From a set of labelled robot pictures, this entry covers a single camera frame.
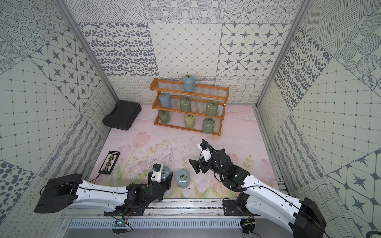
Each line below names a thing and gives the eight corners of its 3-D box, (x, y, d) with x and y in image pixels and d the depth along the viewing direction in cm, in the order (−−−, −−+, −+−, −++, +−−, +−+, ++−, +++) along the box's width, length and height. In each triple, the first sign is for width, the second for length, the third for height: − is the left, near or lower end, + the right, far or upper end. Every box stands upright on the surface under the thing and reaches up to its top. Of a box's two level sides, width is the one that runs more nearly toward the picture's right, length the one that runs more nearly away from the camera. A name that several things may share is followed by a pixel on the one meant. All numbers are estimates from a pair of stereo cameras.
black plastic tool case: (104, 125, 110) (100, 120, 105) (123, 103, 125) (120, 97, 120) (127, 131, 107) (124, 126, 101) (144, 107, 122) (141, 102, 117)
